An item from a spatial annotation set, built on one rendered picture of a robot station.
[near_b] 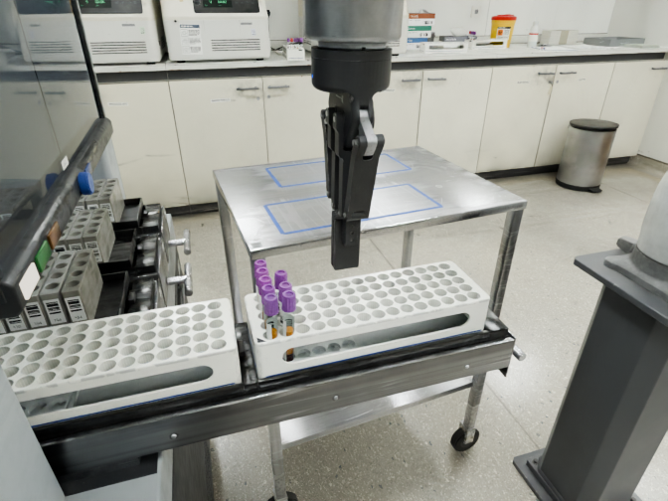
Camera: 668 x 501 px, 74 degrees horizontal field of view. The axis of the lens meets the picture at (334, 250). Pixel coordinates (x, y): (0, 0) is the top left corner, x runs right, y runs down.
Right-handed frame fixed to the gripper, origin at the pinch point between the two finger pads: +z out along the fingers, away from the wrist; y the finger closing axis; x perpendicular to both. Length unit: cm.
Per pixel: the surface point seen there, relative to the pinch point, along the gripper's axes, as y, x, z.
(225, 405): -6.5, 15.6, 14.9
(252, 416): -6.6, 12.8, 17.5
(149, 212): 47, 26, 14
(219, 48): 231, -4, -1
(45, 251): 0.7, 29.9, -2.6
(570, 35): 273, -278, -4
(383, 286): 1.6, -6.0, 8.6
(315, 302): 0.8, 3.4, 8.7
